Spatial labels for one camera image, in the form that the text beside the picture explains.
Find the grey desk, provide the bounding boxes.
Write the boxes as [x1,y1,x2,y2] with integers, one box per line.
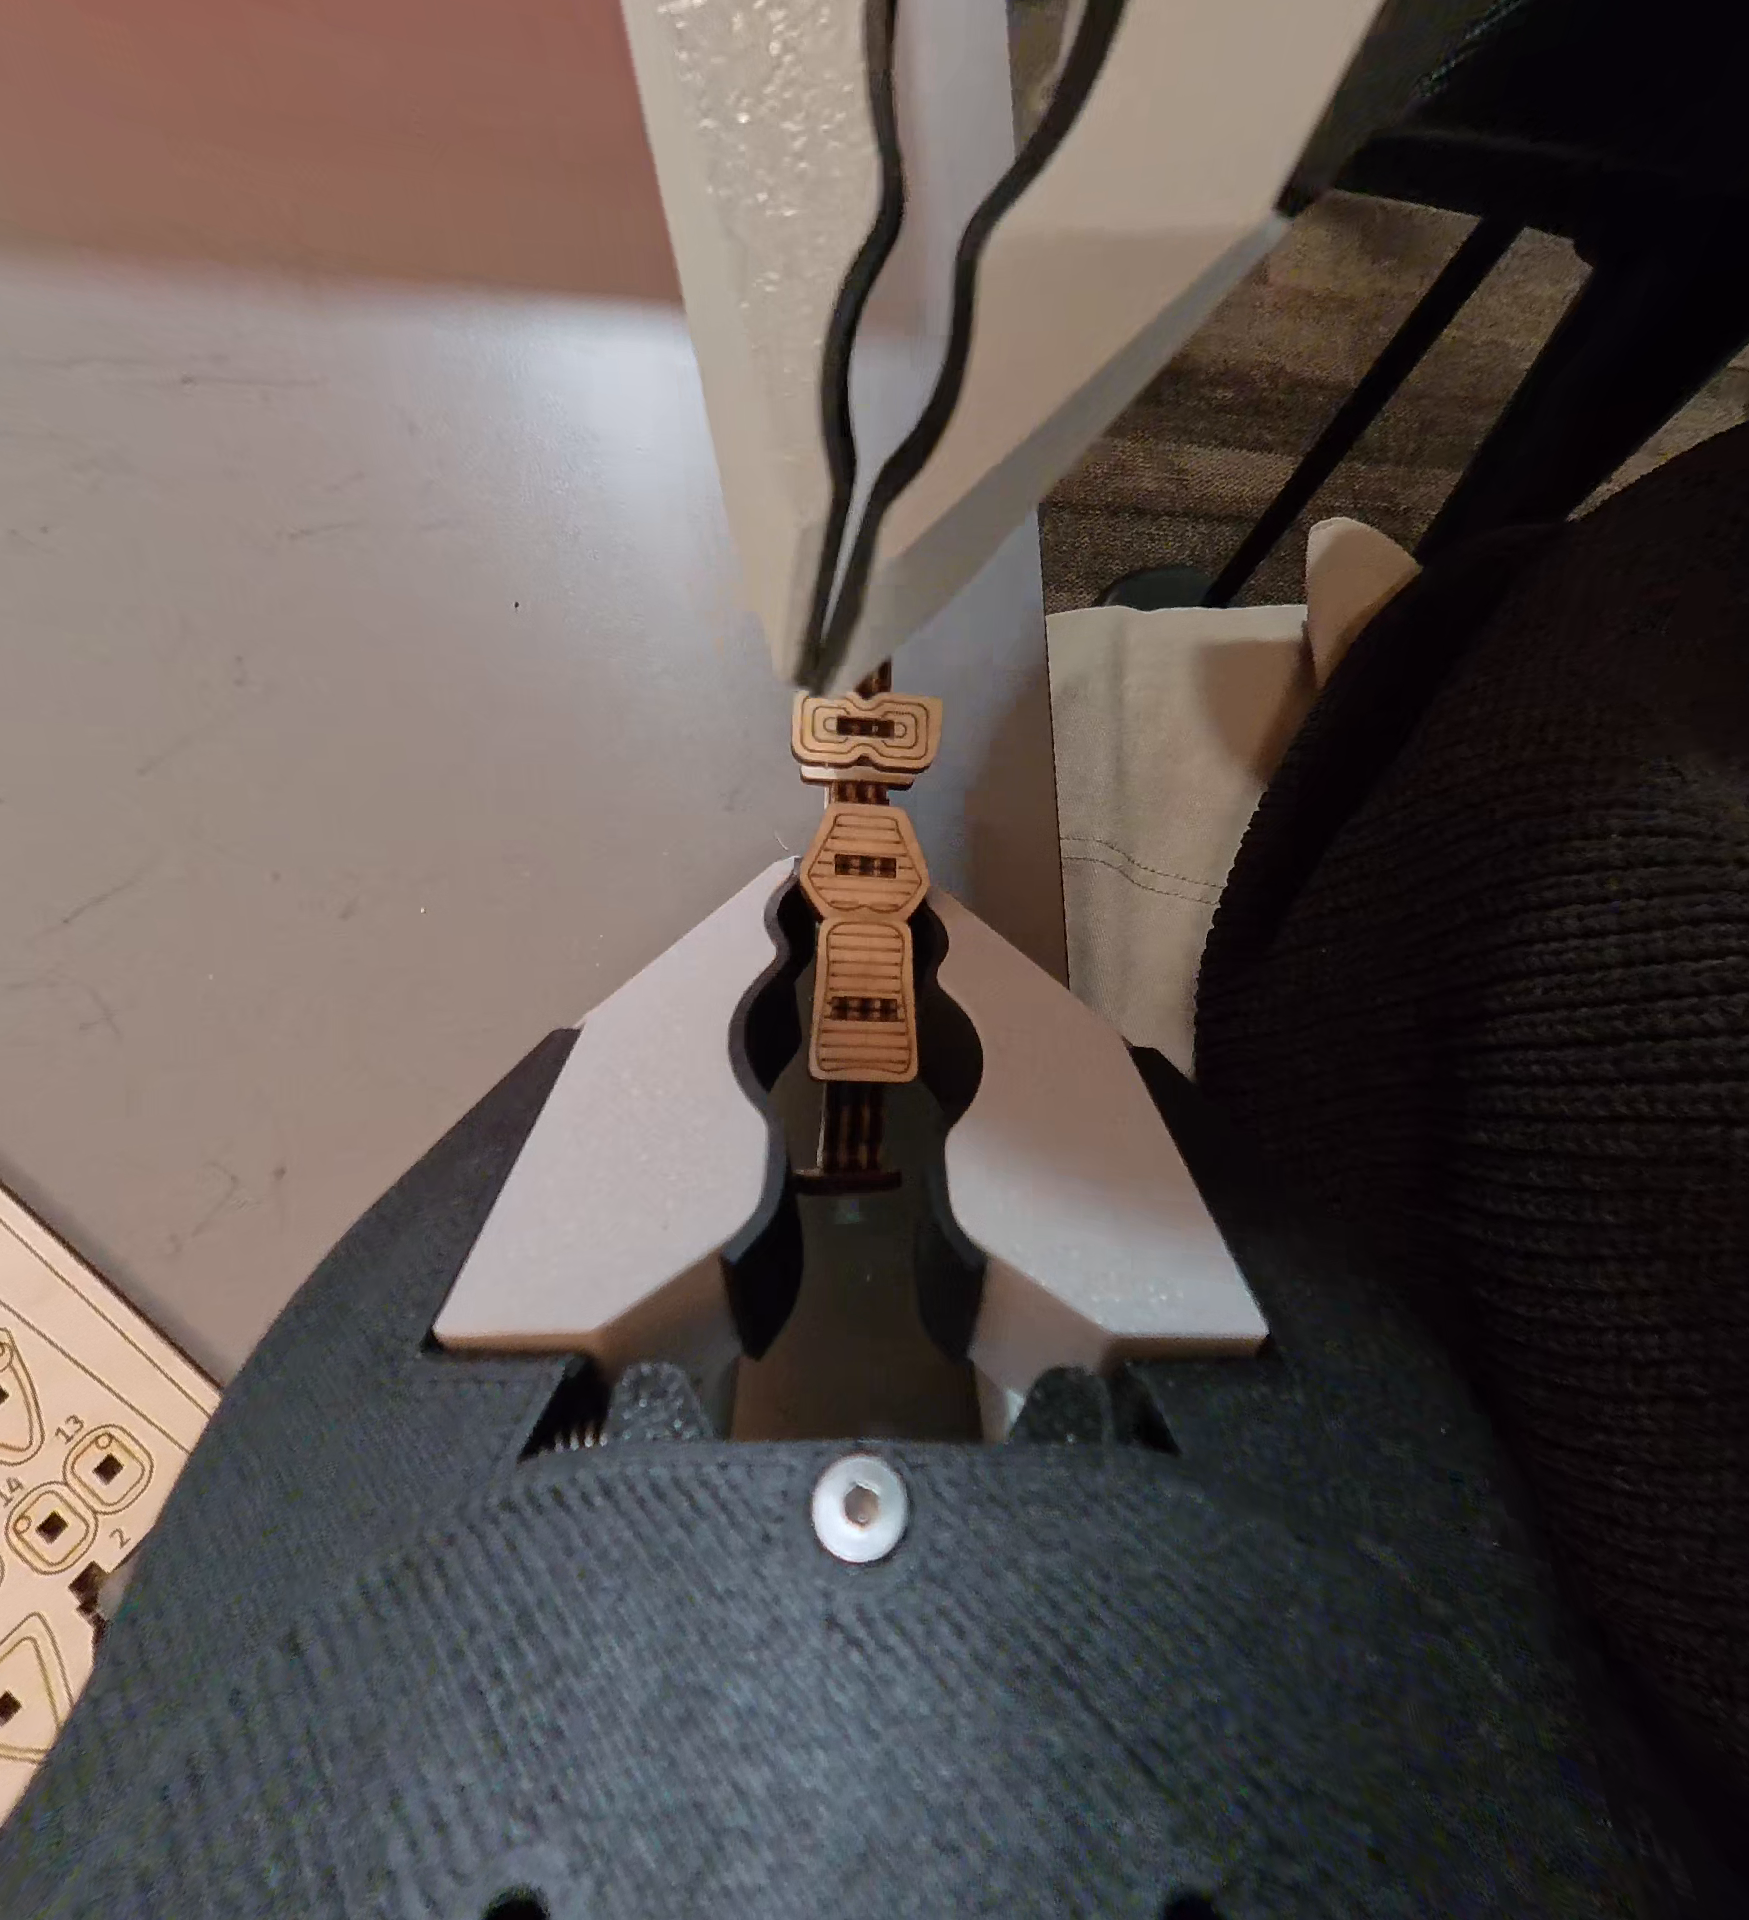
[0,226,1071,1442]

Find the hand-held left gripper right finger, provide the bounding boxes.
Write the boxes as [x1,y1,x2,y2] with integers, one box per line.
[930,884,1269,1437]

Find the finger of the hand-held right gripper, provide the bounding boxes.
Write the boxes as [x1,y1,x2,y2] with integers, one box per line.
[820,0,1393,684]
[618,0,913,684]

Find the wooden puzzle sheet with cutouts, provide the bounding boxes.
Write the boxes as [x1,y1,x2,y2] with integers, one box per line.
[0,1124,224,1824]

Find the person's beige trousers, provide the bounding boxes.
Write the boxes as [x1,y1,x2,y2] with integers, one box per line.
[1046,518,1422,1075]

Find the person's black knit sweater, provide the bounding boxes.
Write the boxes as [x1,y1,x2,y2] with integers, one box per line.
[1197,391,1749,1920]

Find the black chair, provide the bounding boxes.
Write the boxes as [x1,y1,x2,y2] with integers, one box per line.
[1219,0,1749,609]

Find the small wooden model assembly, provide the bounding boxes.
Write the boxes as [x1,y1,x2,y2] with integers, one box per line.
[788,660,951,1190]

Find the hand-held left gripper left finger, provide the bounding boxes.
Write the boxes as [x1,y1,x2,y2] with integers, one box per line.
[431,858,818,1430]

